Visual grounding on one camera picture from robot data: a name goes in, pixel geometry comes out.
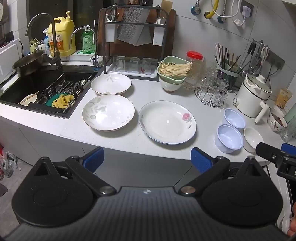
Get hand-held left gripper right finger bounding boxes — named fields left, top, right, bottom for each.
left=179, top=147, right=270, bottom=197

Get yellow hose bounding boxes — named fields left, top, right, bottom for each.
left=204, top=0, right=220, bottom=19

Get black dish rack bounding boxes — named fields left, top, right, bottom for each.
left=99, top=5, right=171, bottom=75

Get white utensil cup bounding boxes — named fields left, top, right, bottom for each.
left=153, top=23, right=167, bottom=46
left=105, top=22, right=116, bottom=43

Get brown wooden cutting board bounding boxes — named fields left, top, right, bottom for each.
left=97, top=9, right=177, bottom=60

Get red lid glass jar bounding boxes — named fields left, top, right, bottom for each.
left=184, top=51, right=204, bottom=90

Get person's right hand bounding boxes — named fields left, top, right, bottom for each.
left=288, top=202, right=296, bottom=237

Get yellow packet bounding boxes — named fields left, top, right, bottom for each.
left=275, top=89, right=292, bottom=108

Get tall dark faucet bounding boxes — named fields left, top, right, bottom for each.
left=25, top=13, right=63, bottom=70

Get floral ceramic bowl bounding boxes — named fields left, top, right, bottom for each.
left=268, top=108, right=288, bottom=134

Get green dish soap bottle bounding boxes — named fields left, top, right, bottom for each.
left=82, top=27, right=97, bottom=55

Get white leaf print plate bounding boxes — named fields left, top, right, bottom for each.
left=82, top=95, right=135, bottom=132
left=91, top=74, right=132, bottom=96

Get white rose print plate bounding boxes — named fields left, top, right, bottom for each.
left=138, top=101, right=197, bottom=145

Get round wire cup rack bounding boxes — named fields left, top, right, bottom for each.
left=194, top=76, right=228, bottom=108

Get white ceramic bowl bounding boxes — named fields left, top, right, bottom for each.
left=160, top=77, right=184, bottom=93

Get small yellow kettle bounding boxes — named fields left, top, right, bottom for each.
left=29, top=38, right=40, bottom=53

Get white wall plug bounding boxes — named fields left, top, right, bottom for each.
left=240, top=1, right=254, bottom=18

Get yellow detergent jug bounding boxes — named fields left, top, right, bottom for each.
left=48, top=11, right=77, bottom=57

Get ribbed glass tumbler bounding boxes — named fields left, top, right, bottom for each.
left=280, top=122, right=296, bottom=142

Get small chrome faucet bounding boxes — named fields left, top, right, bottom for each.
left=69, top=26, right=99, bottom=70

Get steel pot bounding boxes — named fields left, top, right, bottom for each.
left=12, top=50, right=55, bottom=77

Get silver embossed sheet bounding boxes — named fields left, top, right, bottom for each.
left=117, top=7, right=154, bottom=47

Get bundle of dried noodles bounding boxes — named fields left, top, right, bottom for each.
left=159, top=62, right=193, bottom=78

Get pale green pitcher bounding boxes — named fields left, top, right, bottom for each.
left=284, top=104, right=296, bottom=126

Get cluster of clear glass cups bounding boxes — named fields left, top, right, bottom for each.
left=201, top=58, right=218, bottom=87

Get grey kitchen appliance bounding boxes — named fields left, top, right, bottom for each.
left=0, top=0, right=11, bottom=25

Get steel wool scrubber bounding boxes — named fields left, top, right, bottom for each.
left=63, top=80, right=87, bottom=94

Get pale green basket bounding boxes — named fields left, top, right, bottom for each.
left=157, top=56, right=193, bottom=84

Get white microwave oven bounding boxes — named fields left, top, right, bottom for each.
left=0, top=38, right=24, bottom=84

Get white plate in sink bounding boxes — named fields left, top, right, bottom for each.
left=20, top=94, right=38, bottom=107

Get black sink drain rack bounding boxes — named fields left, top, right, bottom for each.
left=28, top=77, right=92, bottom=114

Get black kitchen sink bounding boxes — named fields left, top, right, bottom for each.
left=0, top=65, right=104, bottom=120

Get bundle of chopsticks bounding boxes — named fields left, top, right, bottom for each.
left=215, top=42, right=242, bottom=72

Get plastic bags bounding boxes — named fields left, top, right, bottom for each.
left=0, top=148, right=18, bottom=179

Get pale blue bowl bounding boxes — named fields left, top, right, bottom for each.
left=215, top=124, right=244, bottom=154
left=222, top=108, right=246, bottom=129

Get green chopstick holder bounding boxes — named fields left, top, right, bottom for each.
left=217, top=64, right=241, bottom=90

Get cut glass cup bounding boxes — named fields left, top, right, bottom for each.
left=216, top=79, right=229, bottom=101

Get small white bowl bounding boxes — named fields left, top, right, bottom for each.
left=243, top=127, right=265, bottom=153

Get white electric pot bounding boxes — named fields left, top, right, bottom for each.
left=233, top=74, right=272, bottom=123

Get white drip tray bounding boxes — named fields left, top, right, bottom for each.
left=107, top=61, right=160, bottom=79

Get yellow dish cloth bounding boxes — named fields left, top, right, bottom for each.
left=52, top=93, right=76, bottom=109

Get row of hanging utensils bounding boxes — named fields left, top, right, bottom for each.
left=240, top=39, right=270, bottom=75

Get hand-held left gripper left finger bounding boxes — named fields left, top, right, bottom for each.
left=32, top=147, right=117, bottom=197

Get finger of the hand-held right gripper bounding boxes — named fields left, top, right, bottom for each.
left=281, top=143, right=296, bottom=158
left=255, top=142, right=282, bottom=163

